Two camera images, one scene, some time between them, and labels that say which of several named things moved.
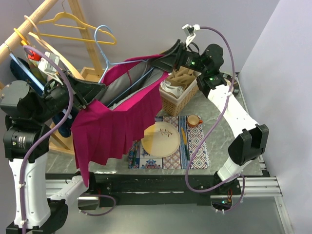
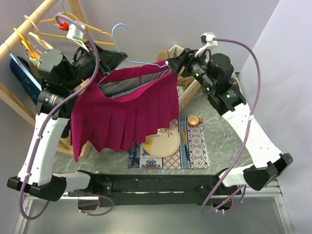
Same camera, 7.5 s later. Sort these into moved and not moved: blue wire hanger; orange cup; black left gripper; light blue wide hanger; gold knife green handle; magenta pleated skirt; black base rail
Moved: magenta pleated skirt; black left gripper; blue wire hanger
Not moved: light blue wide hanger; orange cup; gold knife green handle; black base rail
